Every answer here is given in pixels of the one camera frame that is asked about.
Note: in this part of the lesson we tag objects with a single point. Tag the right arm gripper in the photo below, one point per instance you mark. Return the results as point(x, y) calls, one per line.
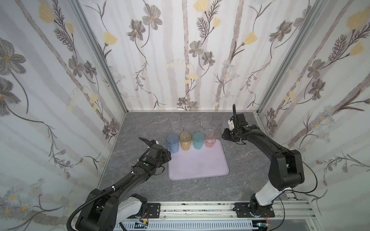
point(228, 134)

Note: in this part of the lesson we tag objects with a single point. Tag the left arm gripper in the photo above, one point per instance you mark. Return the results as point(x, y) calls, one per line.
point(165, 156)

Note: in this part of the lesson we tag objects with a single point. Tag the blue plastic cup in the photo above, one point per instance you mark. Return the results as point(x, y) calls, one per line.
point(172, 140)

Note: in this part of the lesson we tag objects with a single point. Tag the pink plastic cup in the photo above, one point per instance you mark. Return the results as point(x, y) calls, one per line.
point(210, 141)

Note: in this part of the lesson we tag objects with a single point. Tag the yellow plastic cup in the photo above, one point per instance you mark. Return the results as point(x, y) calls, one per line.
point(185, 140)

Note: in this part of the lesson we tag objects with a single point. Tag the teal dimpled plastic cup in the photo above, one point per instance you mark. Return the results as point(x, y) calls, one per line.
point(198, 140)

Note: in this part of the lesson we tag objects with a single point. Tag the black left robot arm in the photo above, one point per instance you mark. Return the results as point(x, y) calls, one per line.
point(100, 210)

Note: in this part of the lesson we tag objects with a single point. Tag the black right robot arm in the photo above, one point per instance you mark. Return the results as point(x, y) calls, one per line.
point(286, 167)

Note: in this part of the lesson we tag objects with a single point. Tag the lilac plastic tray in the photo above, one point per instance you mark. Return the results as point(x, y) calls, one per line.
point(194, 164)

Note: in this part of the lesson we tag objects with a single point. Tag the clear faceted tumbler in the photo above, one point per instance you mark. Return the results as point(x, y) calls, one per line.
point(210, 128)
point(205, 119)

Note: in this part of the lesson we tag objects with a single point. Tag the clear tall glass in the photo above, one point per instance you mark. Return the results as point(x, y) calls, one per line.
point(175, 122)

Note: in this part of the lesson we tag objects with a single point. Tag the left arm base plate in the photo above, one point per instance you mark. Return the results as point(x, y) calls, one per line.
point(153, 211)

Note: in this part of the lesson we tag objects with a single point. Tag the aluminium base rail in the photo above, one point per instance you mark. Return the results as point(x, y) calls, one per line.
point(223, 210)

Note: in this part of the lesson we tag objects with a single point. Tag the white slotted cable duct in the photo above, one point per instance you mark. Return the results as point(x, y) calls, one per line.
point(188, 225)

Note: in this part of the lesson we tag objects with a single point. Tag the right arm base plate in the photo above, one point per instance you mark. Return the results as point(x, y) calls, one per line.
point(253, 210)

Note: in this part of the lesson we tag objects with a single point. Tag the aluminium corner post right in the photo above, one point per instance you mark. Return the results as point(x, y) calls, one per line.
point(308, 24)

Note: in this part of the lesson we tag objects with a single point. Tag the aluminium corner post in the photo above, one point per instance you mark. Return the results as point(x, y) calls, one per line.
point(308, 24)
point(98, 52)

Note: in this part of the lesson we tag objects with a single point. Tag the aluminium corner post left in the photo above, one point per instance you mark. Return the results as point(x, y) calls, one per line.
point(98, 52)

